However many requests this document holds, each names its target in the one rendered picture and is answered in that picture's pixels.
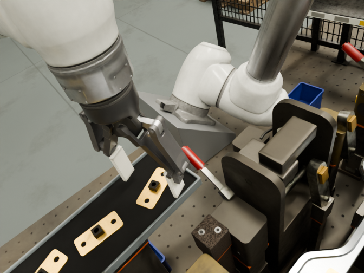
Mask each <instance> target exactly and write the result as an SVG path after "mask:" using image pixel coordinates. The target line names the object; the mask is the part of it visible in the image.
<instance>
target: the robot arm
mask: <svg viewBox="0 0 364 273"><path fill-rule="evenodd" d="M313 2H314V0H269V3H268V6H267V9H266V12H265V14H264V17H263V20H262V24H261V26H260V29H259V32H258V35H257V38H256V40H255V44H254V46H253V49H252V52H251V55H250V58H249V61H248V62H245V63H243V64H242V65H241V66H240V67H239V68H238V69H237V68H235V67H234V66H232V65H231V64H230V63H231V56H230V54H229V52H228V51H227V50H226V49H225V48H223V47H220V46H217V45H214V44H211V43H207V42H202V43H200V44H199V45H197V46H196V47H194V48H193V49H192V51H191V52H190V53H189V54H188V56H187V58H186V59H185V61H184V63H183V65H182V67H181V69H180V72H179V74H178V77H177V79H176V82H175V85H174V88H173V92H172V94H171V96H170V98H169V99H159V98H158V99H156V103H157V104H159V105H160V108H161V109H163V110H165V111H168V112H170V113H172V114H173V115H174V116H176V117H177V118H178V119H179V120H180V121H181V122H183V123H186V124H203V125H211V126H215V124H216V122H215V121H214V120H212V119H211V118H210V117H209V116H208V115H207V114H208V112H209V109H210V107H211V106H212V107H217V108H219V109H221V110H222V111H224V112H226V113H228V114H229V115H231V116H233V117H235V118H238V119H240V120H242V121H244V122H247V123H249V124H252V125H256V126H263V127H270V126H272V110H273V108H274V106H275V105H276V104H277V103H278V102H279V101H281V100H283V99H288V98H289V97H288V95H287V93H286V91H285V90H284V89H283V88H282V85H283V78H282V75H281V73H280V70H281V68H282V66H283V63H284V61H285V59H286V57H287V55H288V53H289V51H290V49H291V46H292V44H293V42H294V40H295V38H296V36H297V34H298V32H299V30H300V28H301V26H302V24H303V22H304V19H305V18H306V16H307V14H308V12H309V10H310V8H311V6H312V4H313ZM8 37H9V38H11V39H13V40H15V41H17V42H18V43H20V44H21V45H23V46H24V47H26V48H29V49H34V50H35V51H36V52H37V53H38V54H39V55H40V56H41V58H43V60H44V61H45V63H46V64H47V67H48V69H49V70H50V71H51V72H52V73H53V75H54V76H55V78H56V79H57V81H58V83H59V84H60V86H61V87H62V89H63V90H64V92H65V93H66V95H67V97H68V98H69V99H70V100H71V101H74V102H77V103H79V105H80V106H81V108H82V111H81V112H80V113H79V116H80V117H81V119H82V120H83V122H84V123H85V125H86V128H87V131H88V134H89V137H90V140H91V142H92V145H93V148H94V149H95V151H97V152H99V151H103V154H104V155H106V156H108V157H109V158H110V160H111V162H112V163H113V165H114V167H115V168H116V170H117V171H118V173H119V175H120V176H121V178H122V179H123V181H127V180H128V178H129V177H130V176H131V174H132V173H133V171H134V167H133V166H132V164H131V162H130V160H129V159H128V157H127V155H126V153H125V151H124V150H123V148H122V146H118V147H117V148H116V146H117V145H118V143H119V142H118V137H124V138H126V139H128V140H129V141H130V142H131V143H132V144H133V145H134V146H136V147H141V148H142V149H143V150H144V151H145V152H146V153H147V154H148V155H150V156H151V157H152V158H153V159H154V160H155V161H156V162H157V163H158V164H159V165H160V166H161V167H162V168H163V169H164V170H165V171H164V173H163V174H164V177H165V179H166V181H167V183H168V185H169V187H170V190H171V192H172V194H173V196H174V198H178V196H179V194H180V193H181V191H182V189H183V187H184V185H185V184H184V182H183V177H184V175H183V174H184V172H185V171H186V169H187V167H188V165H189V163H190V161H189V159H188V157H187V156H186V155H185V153H184V152H183V150H182V149H181V148H180V146H179V145H178V143H177V142H176V140H175V139H174V137H173V136H172V134H171V133H170V132H169V130H168V129H167V126H166V123H165V120H164V118H163V117H162V116H160V115H158V116H157V117H156V118H155V120H153V119H149V118H146V116H145V115H144V113H143V112H142V111H141V110H140V108H139V94H138V91H137V89H136V87H135V84H134V82H133V80H132V77H133V72H134V70H133V65H132V63H131V61H130V58H129V56H128V53H127V50H126V48H125V45H124V43H123V39H122V36H121V34H120V33H119V30H118V27H117V24H116V20H115V12H114V3H113V0H0V38H8ZM142 129H143V130H144V132H143V133H142V135H141V136H140V138H137V137H138V135H139V134H140V133H141V131H142Z"/></svg>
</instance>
